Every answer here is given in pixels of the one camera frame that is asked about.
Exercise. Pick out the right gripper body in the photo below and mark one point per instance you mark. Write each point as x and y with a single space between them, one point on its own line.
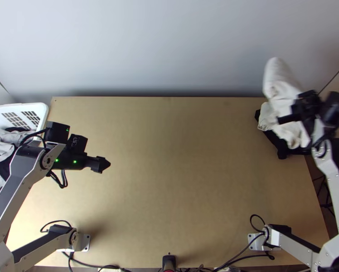
307 112

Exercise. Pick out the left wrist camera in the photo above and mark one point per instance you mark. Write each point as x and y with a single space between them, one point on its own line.
78 143

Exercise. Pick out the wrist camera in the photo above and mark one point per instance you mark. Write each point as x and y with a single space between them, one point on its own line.
307 96
78 143

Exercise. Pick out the white t-shirt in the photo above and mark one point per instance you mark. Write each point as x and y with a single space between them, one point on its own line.
280 85

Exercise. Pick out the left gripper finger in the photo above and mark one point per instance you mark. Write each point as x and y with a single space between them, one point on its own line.
103 164

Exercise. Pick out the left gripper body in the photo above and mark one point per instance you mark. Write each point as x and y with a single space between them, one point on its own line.
90 163

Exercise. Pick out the white laundry basket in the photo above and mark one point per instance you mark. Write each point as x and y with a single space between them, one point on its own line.
30 109

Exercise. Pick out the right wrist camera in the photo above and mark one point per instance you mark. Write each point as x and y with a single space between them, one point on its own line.
307 96

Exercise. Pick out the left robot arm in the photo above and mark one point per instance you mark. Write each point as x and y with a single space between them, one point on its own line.
16 175

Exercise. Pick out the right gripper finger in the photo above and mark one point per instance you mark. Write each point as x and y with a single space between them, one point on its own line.
288 119

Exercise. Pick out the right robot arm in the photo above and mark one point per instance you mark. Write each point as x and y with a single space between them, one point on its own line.
331 175

